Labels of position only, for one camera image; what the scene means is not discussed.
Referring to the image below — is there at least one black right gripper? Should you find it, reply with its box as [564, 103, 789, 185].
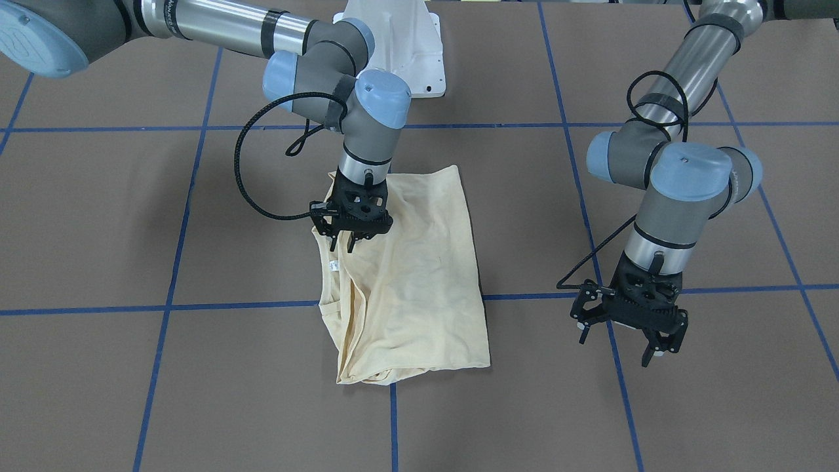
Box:
[311, 171, 393, 254]

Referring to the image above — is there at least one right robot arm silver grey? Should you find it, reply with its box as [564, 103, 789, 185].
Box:
[1, 1, 412, 251]

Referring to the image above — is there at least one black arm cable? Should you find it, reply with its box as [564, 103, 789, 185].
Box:
[234, 92, 349, 221]
[556, 70, 690, 291]

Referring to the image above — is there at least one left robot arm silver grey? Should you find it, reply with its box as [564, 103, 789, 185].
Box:
[570, 1, 837, 366]

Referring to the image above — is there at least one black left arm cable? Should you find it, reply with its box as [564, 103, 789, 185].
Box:
[556, 70, 690, 291]

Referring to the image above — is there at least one beige long-sleeve graphic shirt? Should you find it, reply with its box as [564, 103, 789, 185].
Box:
[315, 165, 491, 385]

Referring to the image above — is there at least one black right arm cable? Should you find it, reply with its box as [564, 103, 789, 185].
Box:
[234, 92, 349, 221]

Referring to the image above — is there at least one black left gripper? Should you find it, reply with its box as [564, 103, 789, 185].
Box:
[570, 253, 689, 368]

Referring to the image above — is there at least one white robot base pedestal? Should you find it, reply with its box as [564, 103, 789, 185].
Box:
[332, 1, 446, 98]

